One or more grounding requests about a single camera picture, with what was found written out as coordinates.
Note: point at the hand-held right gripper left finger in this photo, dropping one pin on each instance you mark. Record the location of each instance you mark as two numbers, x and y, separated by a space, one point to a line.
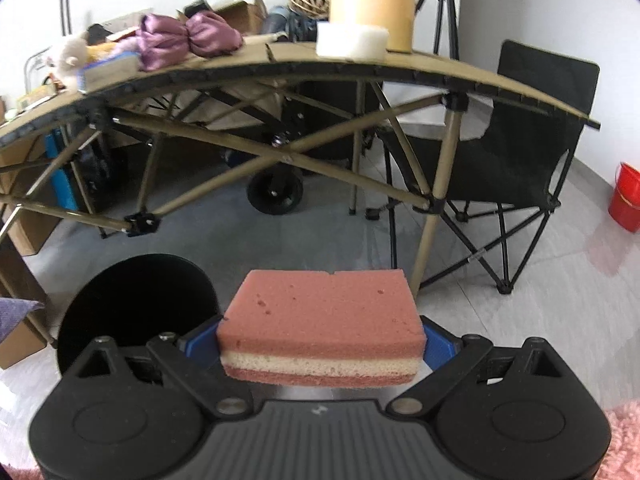
197 344

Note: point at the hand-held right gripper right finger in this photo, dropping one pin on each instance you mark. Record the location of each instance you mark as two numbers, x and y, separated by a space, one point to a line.
441 347

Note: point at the black trash bin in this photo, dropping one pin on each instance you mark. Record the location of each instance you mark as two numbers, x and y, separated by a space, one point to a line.
130 305

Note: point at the pink layered sponge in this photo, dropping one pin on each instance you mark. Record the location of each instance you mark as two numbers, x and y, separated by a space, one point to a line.
320 320

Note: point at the purple satin cloth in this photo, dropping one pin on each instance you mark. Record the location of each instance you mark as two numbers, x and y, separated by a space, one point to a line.
200 35

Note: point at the white plush hamster toy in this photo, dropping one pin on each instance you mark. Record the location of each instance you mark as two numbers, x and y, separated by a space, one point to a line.
67 57

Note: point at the black folding wagon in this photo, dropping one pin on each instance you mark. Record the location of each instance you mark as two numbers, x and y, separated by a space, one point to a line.
275 195

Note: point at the tan folding table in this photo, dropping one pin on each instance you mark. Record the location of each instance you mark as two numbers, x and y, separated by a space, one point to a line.
443 160

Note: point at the blue box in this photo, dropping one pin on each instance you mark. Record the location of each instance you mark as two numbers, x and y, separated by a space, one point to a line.
62 180

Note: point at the black folding chair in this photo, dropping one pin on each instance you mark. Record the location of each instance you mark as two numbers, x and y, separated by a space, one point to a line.
530 135

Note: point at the red bucket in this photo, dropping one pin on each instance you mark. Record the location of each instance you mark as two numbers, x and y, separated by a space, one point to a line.
625 200

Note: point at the white foam block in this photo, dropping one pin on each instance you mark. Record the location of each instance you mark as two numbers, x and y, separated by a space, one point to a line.
352 40

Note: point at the open brown cardboard box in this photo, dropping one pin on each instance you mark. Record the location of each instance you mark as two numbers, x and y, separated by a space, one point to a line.
240 15

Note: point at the dark blue backpack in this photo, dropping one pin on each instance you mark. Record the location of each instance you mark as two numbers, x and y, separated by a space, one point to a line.
300 27

